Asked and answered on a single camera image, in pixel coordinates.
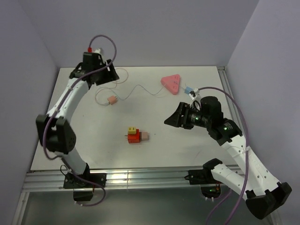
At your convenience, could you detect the blue plug adapter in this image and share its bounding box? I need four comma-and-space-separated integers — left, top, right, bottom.
184, 86, 193, 95

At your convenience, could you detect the pink charger block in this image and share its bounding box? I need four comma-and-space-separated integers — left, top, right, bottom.
107, 96, 118, 105

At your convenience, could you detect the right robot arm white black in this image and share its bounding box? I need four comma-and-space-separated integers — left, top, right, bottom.
164, 96, 292, 219

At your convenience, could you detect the brown plug adapter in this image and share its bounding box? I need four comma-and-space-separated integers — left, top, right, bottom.
140, 132, 150, 141

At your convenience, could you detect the light blue thin cable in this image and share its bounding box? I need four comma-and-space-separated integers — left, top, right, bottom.
116, 79, 188, 100

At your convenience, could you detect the pink thin cable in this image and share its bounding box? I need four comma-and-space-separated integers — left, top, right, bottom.
94, 67, 129, 106

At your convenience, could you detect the pink triangular power strip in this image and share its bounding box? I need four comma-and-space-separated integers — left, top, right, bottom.
160, 74, 181, 95

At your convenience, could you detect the yellow plug adapter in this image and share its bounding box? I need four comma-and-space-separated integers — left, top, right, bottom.
127, 127, 137, 135

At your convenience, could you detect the aluminium rail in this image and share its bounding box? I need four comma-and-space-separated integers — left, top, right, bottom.
21, 166, 203, 193
217, 67, 249, 146

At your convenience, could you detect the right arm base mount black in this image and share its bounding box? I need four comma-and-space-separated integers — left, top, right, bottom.
184, 169, 229, 202

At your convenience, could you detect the aluminium right side rail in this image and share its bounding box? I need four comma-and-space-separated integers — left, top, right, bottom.
217, 67, 249, 146

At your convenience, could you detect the red cube socket adapter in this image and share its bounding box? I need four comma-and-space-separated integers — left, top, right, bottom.
125, 129, 141, 144

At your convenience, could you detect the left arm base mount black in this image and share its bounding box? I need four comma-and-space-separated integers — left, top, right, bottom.
63, 173, 106, 207

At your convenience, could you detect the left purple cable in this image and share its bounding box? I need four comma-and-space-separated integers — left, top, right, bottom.
42, 35, 118, 208

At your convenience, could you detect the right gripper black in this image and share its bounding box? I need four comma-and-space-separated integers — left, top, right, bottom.
164, 101, 211, 129

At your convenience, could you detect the aluminium front rail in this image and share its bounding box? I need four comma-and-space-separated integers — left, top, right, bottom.
21, 166, 203, 193

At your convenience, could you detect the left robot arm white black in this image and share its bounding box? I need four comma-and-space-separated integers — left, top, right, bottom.
36, 48, 119, 187

